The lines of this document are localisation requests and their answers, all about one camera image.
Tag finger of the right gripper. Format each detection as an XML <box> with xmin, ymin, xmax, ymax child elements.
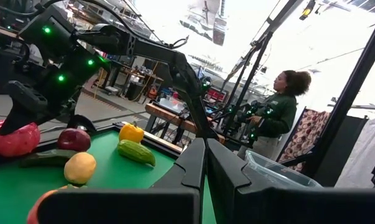
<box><xmin>0</xmin><ymin>80</ymin><xmax>48</xmax><ymax>136</ymax></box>

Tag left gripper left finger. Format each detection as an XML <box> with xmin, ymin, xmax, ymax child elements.
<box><xmin>37</xmin><ymin>138</ymin><xmax>206</xmax><ymax>224</ymax></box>

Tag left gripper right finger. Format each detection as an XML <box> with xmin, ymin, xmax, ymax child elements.
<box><xmin>206</xmin><ymin>138</ymin><xmax>375</xmax><ymax>224</ymax></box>

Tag red tomato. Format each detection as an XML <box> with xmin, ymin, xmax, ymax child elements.
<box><xmin>0</xmin><ymin>119</ymin><xmax>41</xmax><ymax>157</ymax></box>

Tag dark red apple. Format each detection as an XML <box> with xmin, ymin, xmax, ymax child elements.
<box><xmin>57</xmin><ymin>128</ymin><xmax>92</xmax><ymax>152</ymax></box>

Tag light green bitter gourd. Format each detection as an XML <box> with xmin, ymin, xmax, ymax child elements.
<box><xmin>117</xmin><ymin>139</ymin><xmax>157</xmax><ymax>167</ymax></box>

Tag dark green cucumber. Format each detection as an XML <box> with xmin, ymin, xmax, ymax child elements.
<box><xmin>19</xmin><ymin>149</ymin><xmax>79</xmax><ymax>168</ymax></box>

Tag pale yellow lemon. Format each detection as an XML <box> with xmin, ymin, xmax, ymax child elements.
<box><xmin>63</xmin><ymin>151</ymin><xmax>98</xmax><ymax>185</ymax></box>

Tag yellow bell pepper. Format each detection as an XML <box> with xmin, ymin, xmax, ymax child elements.
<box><xmin>118</xmin><ymin>121</ymin><xmax>145</xmax><ymax>144</ymax></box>

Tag black hook clamp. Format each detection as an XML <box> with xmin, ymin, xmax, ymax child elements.
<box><xmin>67</xmin><ymin>114</ymin><xmax>97</xmax><ymax>133</ymax></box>

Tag clear plastic container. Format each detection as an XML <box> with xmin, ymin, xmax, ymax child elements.
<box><xmin>244</xmin><ymin>150</ymin><xmax>324</xmax><ymax>189</ymax></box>

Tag black partition panel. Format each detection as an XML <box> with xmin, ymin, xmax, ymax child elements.
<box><xmin>311</xmin><ymin>114</ymin><xmax>369</xmax><ymax>187</ymax></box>

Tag cluttered work desk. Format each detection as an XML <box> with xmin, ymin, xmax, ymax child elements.
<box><xmin>93</xmin><ymin>58</ymin><xmax>165</xmax><ymax>102</ymax></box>

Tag patterned hanging cloth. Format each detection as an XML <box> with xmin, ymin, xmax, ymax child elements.
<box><xmin>277</xmin><ymin>108</ymin><xmax>331</xmax><ymax>174</ymax></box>

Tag white hanging cloth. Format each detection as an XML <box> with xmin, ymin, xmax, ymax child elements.
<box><xmin>335</xmin><ymin>114</ymin><xmax>375</xmax><ymax>189</ymax></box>

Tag person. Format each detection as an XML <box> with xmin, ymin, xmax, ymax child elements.
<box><xmin>236</xmin><ymin>70</ymin><xmax>312</xmax><ymax>161</ymax></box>

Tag wooden workbench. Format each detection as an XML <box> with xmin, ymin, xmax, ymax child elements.
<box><xmin>144</xmin><ymin>102</ymin><xmax>227</xmax><ymax>146</ymax></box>

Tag yellow hanging lamp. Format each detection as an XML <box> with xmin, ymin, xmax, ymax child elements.
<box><xmin>299</xmin><ymin>0</ymin><xmax>317</xmax><ymax>21</ymax></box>

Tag black frame post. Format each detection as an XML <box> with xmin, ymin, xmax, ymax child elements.
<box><xmin>303</xmin><ymin>12</ymin><xmax>375</xmax><ymax>178</ymax></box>

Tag neighbouring station black frame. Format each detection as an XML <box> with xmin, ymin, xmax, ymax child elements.
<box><xmin>220</xmin><ymin>0</ymin><xmax>300</xmax><ymax>138</ymax></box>

